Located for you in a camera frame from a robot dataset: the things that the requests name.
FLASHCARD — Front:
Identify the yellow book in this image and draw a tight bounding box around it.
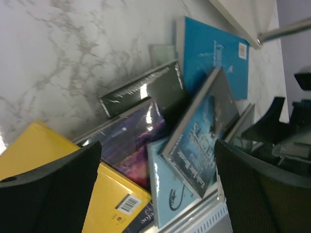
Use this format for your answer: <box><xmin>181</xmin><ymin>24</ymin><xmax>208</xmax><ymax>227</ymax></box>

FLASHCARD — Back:
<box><xmin>0</xmin><ymin>121</ymin><xmax>151</xmax><ymax>233</ymax></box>

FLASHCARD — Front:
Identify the bright blue book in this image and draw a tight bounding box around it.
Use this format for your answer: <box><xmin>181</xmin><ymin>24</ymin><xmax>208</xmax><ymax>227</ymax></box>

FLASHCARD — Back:
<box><xmin>175</xmin><ymin>17</ymin><xmax>249</xmax><ymax>100</ymax></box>

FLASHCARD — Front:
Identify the clear plastic file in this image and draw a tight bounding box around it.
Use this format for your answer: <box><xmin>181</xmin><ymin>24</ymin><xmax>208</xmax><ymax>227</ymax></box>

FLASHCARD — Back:
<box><xmin>149</xmin><ymin>44</ymin><xmax>175</xmax><ymax>67</ymax></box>

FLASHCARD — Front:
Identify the white two-tier shelf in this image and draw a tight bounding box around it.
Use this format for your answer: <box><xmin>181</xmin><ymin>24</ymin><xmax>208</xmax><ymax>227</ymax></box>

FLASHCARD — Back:
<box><xmin>210</xmin><ymin>0</ymin><xmax>311</xmax><ymax>49</ymax></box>

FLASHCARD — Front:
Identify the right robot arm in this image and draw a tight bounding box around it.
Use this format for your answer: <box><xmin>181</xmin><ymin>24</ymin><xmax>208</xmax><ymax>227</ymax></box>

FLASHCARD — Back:
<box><xmin>242</xmin><ymin>97</ymin><xmax>311</xmax><ymax>177</ymax></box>

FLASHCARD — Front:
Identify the light blue cat book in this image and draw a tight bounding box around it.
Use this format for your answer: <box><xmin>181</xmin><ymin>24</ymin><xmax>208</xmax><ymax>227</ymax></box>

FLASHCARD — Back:
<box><xmin>147</xmin><ymin>137</ymin><xmax>200</xmax><ymax>228</ymax></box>

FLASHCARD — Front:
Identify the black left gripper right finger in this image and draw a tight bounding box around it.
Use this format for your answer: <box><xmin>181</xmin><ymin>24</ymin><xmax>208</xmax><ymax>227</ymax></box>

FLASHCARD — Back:
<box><xmin>215</xmin><ymin>140</ymin><xmax>311</xmax><ymax>233</ymax></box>

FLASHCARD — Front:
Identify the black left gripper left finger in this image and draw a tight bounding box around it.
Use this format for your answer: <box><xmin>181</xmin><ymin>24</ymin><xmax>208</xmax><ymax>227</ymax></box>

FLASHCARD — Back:
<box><xmin>0</xmin><ymin>142</ymin><xmax>102</xmax><ymax>233</ymax></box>

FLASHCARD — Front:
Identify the black book Moon and Sixpence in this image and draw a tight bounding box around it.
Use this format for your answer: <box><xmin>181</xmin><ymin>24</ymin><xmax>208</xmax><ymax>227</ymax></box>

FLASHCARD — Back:
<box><xmin>99</xmin><ymin>60</ymin><xmax>188</xmax><ymax>118</ymax></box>

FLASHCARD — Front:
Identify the dark blue Wuthering Heights book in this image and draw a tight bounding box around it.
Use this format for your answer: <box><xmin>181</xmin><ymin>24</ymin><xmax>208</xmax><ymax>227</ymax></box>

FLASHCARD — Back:
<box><xmin>160</xmin><ymin>67</ymin><xmax>240</xmax><ymax>198</ymax></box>

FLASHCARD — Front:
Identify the white perforated cable duct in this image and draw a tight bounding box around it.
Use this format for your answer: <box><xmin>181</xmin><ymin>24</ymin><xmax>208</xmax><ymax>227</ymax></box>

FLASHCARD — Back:
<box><xmin>145</xmin><ymin>188</ymin><xmax>232</xmax><ymax>233</ymax></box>

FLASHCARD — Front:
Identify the purple galaxy cover book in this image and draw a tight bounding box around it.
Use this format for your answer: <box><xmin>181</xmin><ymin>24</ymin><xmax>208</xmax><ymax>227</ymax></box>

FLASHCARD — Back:
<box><xmin>73</xmin><ymin>99</ymin><xmax>167</xmax><ymax>191</ymax></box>

